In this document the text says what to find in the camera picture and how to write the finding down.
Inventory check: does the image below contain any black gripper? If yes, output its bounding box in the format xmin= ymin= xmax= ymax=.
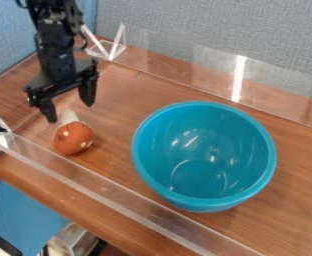
xmin=23 ymin=58 xmax=99 ymax=123

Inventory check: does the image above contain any brown and white toy mushroom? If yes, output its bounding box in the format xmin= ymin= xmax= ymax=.
xmin=51 ymin=108 xmax=94 ymax=157

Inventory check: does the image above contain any blue plastic bowl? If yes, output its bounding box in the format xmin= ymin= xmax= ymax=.
xmin=130 ymin=101 xmax=277 ymax=213

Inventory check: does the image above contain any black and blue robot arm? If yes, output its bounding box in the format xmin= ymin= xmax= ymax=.
xmin=14 ymin=0 xmax=99 ymax=123

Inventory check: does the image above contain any clear acrylic table barrier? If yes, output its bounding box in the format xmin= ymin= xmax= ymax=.
xmin=0 ymin=30 xmax=312 ymax=256

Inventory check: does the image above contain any clear acrylic corner bracket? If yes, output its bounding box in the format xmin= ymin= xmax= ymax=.
xmin=81 ymin=24 xmax=126 ymax=61

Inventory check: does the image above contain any grey metal frame piece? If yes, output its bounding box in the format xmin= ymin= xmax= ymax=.
xmin=47 ymin=223 xmax=98 ymax=256

